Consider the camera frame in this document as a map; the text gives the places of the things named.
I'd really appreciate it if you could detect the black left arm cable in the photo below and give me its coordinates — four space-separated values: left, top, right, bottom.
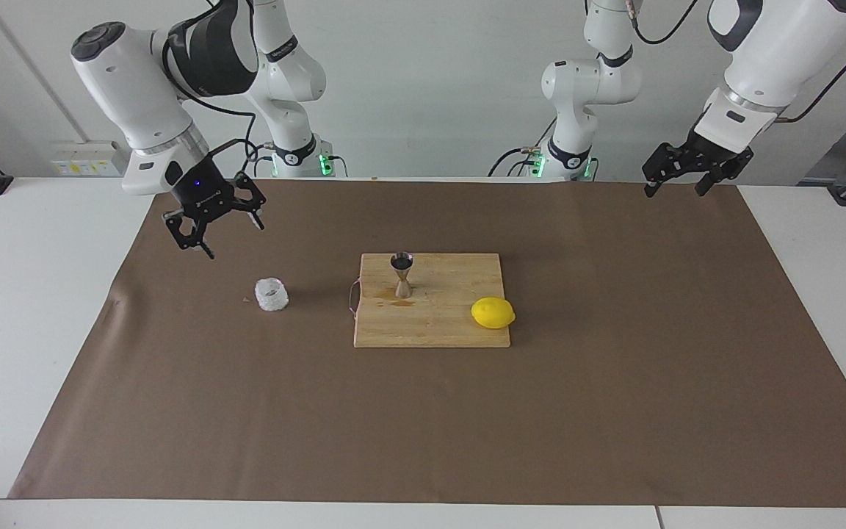
625 0 846 126

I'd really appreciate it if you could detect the black base cable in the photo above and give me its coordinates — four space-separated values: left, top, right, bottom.
250 143 278 179
488 121 560 179

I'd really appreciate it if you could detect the clear textured glass cup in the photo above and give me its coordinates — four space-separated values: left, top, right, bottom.
255 277 290 312

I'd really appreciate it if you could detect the white wall socket box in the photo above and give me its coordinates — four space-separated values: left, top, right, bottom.
51 141 130 177

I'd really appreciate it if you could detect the wooden cutting board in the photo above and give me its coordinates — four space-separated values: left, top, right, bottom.
348 253 511 348

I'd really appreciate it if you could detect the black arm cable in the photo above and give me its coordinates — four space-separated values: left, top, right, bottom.
625 0 846 126
162 0 261 181

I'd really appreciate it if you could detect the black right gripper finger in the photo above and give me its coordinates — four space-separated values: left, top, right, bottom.
162 211 216 261
229 173 268 231

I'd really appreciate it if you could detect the brown table mat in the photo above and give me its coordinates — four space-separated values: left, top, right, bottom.
8 179 846 508

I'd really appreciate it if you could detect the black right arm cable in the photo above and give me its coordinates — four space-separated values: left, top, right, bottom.
162 0 261 181

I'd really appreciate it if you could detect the yellow lemon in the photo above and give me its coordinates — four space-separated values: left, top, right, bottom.
471 297 517 330

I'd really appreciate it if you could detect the steel double jigger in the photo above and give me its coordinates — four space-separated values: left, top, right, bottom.
390 251 415 299

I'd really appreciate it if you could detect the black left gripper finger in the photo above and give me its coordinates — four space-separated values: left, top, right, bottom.
642 143 699 198
695 153 754 198

